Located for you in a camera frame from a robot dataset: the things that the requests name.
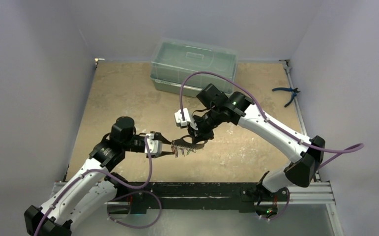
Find blue handled pliers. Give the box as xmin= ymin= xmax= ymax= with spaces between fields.
xmin=272 ymin=87 xmax=301 ymax=108

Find clear green plastic storage box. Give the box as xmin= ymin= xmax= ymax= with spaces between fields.
xmin=150 ymin=38 xmax=238 ymax=97

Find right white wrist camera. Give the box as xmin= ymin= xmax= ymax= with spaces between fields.
xmin=174 ymin=108 xmax=198 ymax=130

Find aluminium frame rail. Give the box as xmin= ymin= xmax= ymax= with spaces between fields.
xmin=47 ymin=181 xmax=336 ymax=205

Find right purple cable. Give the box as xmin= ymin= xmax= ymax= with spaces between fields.
xmin=179 ymin=71 xmax=365 ymax=222

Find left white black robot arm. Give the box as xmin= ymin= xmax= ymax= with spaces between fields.
xmin=24 ymin=117 xmax=171 ymax=236

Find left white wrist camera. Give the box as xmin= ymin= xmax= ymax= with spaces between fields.
xmin=144 ymin=133 xmax=162 ymax=158

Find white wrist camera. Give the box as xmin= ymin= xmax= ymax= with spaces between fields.
xmin=144 ymin=133 xmax=162 ymax=158
xmin=174 ymin=108 xmax=198 ymax=130

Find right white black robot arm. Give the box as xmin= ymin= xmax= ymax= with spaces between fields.
xmin=174 ymin=84 xmax=325 ymax=202

